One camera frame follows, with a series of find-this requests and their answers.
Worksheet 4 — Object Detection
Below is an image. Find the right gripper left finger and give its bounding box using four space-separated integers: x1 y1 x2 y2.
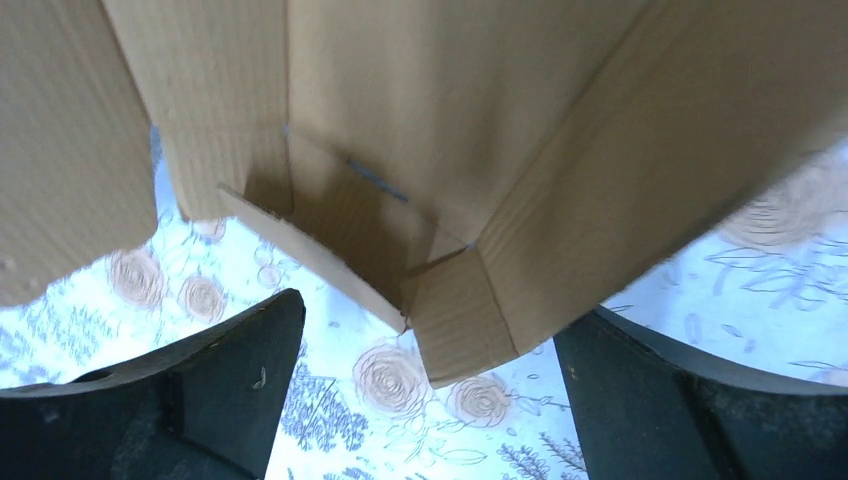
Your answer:
1 289 306 479

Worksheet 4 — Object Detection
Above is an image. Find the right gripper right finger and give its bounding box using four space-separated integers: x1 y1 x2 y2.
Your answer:
554 307 847 479

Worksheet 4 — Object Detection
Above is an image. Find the brown cardboard box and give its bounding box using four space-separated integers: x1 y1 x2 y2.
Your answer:
1 1 847 387

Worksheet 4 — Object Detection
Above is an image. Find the floral table mat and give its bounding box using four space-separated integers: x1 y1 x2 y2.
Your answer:
1 138 847 479

